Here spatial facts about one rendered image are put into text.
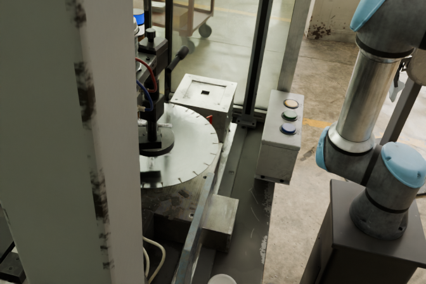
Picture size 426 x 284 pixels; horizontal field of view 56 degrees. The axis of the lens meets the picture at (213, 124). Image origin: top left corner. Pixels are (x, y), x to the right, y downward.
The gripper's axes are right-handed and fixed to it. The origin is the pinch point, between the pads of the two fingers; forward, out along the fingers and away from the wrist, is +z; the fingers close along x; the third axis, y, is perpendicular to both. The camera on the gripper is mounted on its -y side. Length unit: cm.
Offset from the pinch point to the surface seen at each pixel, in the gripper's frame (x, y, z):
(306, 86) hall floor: 126, 93, 91
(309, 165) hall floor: 51, 38, 91
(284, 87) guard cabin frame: 13.2, -27.8, 0.2
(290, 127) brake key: -6.0, -39.2, 0.3
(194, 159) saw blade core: -12, -73, -4
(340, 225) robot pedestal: -31, -37, 16
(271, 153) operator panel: -8.7, -46.5, 5.7
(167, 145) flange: -6, -77, -5
